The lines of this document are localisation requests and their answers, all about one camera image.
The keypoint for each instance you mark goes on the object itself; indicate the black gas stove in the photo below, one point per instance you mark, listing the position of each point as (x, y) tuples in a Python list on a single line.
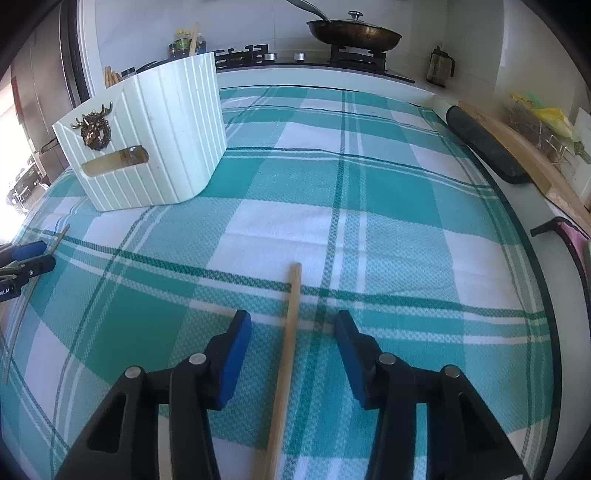
[(249, 57)]

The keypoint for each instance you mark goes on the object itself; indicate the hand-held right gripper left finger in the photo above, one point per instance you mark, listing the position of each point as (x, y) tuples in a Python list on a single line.
[(235, 364)]

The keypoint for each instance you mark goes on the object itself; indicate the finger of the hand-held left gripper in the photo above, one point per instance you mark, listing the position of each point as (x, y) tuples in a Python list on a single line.
[(39, 265), (27, 251)]

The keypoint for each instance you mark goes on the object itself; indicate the bronze deer head ornament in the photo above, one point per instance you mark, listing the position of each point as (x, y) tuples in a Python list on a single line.
[(94, 129)]

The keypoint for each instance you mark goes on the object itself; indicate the wooden cutting board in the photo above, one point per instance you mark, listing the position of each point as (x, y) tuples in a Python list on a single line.
[(517, 138)]

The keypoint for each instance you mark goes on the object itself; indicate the white ribbed storage basket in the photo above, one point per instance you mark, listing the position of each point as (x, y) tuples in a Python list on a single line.
[(175, 138)]

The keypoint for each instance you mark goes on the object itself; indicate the glass jar with black frame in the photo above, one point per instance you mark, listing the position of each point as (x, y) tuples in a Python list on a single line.
[(438, 67)]

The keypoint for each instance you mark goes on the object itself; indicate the small black lid jar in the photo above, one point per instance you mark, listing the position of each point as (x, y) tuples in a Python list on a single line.
[(128, 72)]

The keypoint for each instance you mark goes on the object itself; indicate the black frying pan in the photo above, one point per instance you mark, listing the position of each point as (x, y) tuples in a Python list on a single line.
[(360, 40)]

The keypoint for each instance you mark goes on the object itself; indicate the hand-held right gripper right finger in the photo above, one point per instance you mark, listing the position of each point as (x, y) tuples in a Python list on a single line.
[(351, 364)]

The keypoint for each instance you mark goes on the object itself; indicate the steel refrigerator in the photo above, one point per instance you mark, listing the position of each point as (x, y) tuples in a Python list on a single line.
[(46, 92)]

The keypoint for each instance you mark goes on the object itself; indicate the green plaid tablecloth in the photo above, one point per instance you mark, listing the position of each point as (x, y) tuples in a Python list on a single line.
[(392, 258)]

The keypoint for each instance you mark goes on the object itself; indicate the black padded roll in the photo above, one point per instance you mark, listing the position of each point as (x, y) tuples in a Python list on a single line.
[(489, 147)]

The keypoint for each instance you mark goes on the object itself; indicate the dark seasoning bottle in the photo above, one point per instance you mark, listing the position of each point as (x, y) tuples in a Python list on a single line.
[(199, 47)]

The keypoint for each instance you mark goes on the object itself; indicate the glass pan lid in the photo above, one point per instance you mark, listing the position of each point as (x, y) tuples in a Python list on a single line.
[(355, 25)]

